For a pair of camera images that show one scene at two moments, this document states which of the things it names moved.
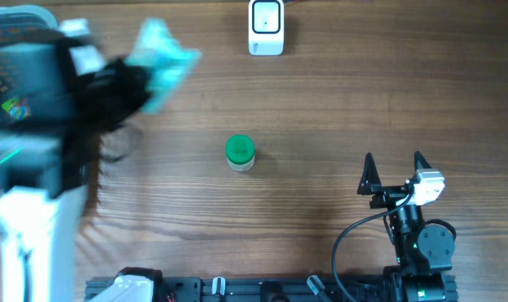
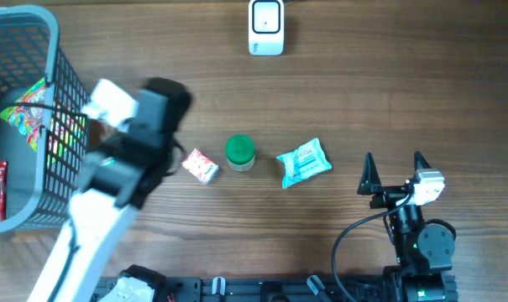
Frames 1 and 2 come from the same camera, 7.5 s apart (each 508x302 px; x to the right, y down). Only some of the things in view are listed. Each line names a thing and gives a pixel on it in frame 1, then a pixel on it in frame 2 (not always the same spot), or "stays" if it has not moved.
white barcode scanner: (266, 28) stays
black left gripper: (129, 80) -> (190, 103)
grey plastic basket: (28, 101) stays
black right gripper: (370, 184) stays
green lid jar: (240, 151) stays
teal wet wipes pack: (162, 59) -> (307, 160)
